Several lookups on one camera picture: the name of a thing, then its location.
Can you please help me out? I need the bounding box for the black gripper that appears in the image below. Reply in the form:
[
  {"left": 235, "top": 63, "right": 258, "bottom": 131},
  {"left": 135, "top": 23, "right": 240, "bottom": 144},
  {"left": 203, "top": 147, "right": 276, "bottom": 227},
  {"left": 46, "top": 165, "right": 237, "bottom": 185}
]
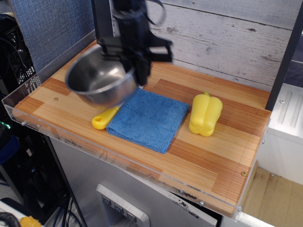
[{"left": 100, "top": 35, "right": 173, "bottom": 86}]

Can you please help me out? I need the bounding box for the yellow handled toy knife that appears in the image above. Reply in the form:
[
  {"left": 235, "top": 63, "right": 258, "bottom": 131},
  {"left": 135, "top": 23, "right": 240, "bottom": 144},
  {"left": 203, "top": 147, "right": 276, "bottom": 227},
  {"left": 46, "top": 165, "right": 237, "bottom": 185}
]
[{"left": 91, "top": 106, "right": 120, "bottom": 130}]

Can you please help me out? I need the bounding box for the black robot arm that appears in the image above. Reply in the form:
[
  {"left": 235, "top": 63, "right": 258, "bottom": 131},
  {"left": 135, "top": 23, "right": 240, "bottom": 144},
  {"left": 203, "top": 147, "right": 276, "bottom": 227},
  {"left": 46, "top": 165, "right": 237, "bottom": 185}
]
[{"left": 97, "top": 0, "right": 172, "bottom": 86}]

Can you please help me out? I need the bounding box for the white appliance block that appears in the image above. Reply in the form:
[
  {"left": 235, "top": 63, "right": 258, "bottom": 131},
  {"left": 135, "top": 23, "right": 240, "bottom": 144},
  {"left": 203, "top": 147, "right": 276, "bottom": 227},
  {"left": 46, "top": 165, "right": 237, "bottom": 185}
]
[{"left": 257, "top": 84, "right": 303, "bottom": 184}]

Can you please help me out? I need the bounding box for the black vertical post left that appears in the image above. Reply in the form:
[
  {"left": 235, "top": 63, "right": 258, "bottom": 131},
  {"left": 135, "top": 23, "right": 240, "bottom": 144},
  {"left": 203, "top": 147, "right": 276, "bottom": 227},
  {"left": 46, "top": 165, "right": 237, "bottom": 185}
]
[{"left": 91, "top": 0, "right": 114, "bottom": 45}]

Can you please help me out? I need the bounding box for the blue folded cloth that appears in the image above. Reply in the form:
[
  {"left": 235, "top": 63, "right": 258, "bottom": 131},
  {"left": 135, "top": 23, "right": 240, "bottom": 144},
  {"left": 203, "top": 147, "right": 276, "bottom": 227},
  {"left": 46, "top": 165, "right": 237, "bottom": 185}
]
[{"left": 107, "top": 88, "right": 189, "bottom": 154}]

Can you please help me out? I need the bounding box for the clear acrylic table guard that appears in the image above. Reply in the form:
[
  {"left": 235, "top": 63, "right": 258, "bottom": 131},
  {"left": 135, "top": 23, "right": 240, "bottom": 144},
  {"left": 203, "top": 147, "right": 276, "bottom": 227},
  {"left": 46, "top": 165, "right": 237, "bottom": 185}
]
[{"left": 1, "top": 30, "right": 258, "bottom": 222}]

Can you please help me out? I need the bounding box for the black vertical post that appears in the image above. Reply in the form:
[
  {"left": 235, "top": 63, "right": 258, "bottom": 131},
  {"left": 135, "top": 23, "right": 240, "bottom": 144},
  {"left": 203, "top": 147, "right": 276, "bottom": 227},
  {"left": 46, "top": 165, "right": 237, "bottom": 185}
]
[
  {"left": 91, "top": 0, "right": 114, "bottom": 45},
  {"left": 265, "top": 1, "right": 303, "bottom": 111}
]

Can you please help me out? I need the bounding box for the black vertical post right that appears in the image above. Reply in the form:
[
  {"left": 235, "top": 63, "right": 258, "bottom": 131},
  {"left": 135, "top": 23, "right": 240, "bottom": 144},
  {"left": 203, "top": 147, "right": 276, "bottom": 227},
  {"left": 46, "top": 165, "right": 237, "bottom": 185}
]
[{"left": 265, "top": 1, "right": 303, "bottom": 111}]

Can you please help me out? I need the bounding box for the black sleeved cable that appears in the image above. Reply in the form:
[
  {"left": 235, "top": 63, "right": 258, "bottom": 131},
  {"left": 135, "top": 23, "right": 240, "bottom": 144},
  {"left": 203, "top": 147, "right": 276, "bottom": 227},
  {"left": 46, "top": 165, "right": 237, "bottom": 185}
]
[{"left": 144, "top": 0, "right": 168, "bottom": 26}]

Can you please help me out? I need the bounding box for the stainless steel pot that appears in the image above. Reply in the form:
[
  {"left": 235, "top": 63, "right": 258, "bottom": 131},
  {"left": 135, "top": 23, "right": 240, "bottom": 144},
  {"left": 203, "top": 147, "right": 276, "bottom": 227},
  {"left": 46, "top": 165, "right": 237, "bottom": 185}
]
[{"left": 65, "top": 44, "right": 139, "bottom": 109}]

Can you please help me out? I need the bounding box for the yellow toy bell pepper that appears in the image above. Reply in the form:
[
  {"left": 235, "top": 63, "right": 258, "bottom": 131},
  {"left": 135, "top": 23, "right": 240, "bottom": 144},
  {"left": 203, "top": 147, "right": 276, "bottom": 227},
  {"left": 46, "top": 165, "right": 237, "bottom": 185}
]
[{"left": 189, "top": 92, "right": 223, "bottom": 137}]

